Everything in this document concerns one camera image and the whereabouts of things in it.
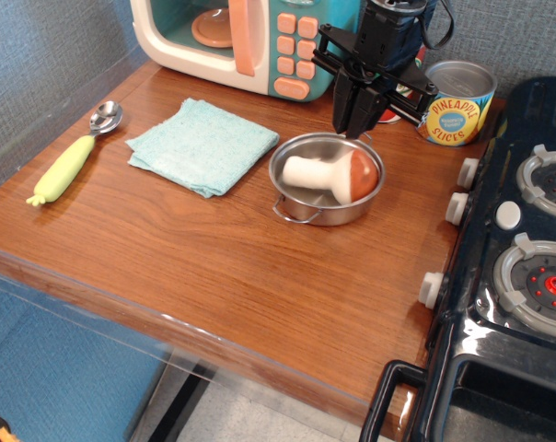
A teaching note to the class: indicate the silver metal pot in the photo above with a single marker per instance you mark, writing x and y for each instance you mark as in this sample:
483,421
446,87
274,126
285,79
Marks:
311,207

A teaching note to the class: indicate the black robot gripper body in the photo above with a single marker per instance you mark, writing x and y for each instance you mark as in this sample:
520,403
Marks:
381,53

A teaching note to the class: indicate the tomato sauce can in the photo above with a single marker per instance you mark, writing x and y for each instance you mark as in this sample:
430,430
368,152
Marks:
390,116

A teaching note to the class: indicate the light blue folded cloth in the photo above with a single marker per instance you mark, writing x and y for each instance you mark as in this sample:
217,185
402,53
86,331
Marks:
202,148

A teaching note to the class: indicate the black toy stove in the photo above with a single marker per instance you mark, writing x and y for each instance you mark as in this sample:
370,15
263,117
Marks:
491,367

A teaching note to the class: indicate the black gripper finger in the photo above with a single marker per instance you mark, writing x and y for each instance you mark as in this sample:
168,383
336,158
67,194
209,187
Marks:
368,107
343,97

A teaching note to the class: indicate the pineapple slices can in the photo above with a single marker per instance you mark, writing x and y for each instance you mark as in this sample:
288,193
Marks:
458,112

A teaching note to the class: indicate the brown and white plush mushroom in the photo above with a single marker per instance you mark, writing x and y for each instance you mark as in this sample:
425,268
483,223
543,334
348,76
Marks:
350,178

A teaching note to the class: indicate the toy microwave teal and cream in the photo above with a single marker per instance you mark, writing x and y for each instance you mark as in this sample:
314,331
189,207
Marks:
264,47

